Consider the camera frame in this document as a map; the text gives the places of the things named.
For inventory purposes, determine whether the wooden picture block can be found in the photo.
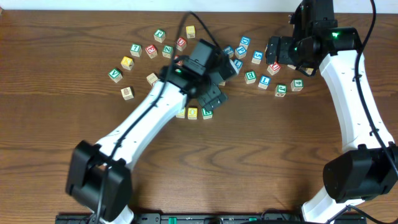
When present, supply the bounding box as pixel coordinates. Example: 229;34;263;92
121;86;134;100

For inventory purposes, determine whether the red block u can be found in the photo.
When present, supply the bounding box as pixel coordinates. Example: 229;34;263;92
267;62;281;75
176;37;187;52

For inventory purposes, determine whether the yellow block S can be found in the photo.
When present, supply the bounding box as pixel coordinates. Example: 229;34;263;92
186;26;196;39

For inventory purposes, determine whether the yellow block C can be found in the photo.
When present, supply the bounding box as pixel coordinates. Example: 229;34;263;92
176;108;186;119

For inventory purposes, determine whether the green block 4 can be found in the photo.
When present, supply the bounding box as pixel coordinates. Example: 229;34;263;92
290;79;303;91

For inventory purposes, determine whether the red block E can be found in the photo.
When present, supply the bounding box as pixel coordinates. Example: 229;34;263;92
145;45;158;58

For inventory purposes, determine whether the yellow block O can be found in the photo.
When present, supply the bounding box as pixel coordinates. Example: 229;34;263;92
187;107;198;120

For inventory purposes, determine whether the yellow block A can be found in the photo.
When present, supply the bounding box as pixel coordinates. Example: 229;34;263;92
121;57;134;70

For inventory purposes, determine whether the green block J top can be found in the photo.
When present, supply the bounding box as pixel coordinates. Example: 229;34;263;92
154;29;166;43

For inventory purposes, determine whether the wooden block red side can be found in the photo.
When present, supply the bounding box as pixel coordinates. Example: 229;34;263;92
146;73;159;86

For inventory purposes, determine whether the blue block L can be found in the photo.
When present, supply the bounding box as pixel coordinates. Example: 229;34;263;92
258;75;271;90

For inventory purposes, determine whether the green block V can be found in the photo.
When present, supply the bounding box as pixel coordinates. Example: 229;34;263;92
108;68;123;83

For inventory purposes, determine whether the blue block 5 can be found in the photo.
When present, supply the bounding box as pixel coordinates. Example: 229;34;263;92
251;50;264;64

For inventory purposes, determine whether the green block B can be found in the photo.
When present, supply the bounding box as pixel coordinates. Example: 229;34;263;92
244;71;257;84

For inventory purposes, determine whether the green block Z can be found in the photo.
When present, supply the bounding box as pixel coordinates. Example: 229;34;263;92
162;45;174;58

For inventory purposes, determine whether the green block 7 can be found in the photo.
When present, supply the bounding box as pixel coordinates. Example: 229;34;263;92
130;44;142;57

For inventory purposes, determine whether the blue block P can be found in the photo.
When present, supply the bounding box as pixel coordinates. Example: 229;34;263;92
234;45;247;59

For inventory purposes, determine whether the blue block 2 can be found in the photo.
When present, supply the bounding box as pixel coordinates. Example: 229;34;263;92
223;45;234;58

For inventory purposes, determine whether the blue block D upper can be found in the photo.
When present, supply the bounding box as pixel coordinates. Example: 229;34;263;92
239;36;251;50

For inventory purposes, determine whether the red block U left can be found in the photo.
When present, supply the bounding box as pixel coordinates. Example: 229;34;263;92
176;37;187;52

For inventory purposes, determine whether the green block j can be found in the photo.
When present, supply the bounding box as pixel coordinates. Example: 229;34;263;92
275;84;287;97
154;29;166;43

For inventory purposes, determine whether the green block J lower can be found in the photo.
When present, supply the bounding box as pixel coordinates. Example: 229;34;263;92
275;84;287;97

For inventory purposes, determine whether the green block R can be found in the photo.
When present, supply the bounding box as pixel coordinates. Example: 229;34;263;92
201;108;213;119

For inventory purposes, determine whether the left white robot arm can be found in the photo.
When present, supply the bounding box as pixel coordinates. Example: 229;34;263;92
65;54;239;223

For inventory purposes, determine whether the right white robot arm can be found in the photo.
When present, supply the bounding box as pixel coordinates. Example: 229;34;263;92
266;27;397;223

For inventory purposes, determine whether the red block U right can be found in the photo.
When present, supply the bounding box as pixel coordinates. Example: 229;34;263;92
267;62;281;75

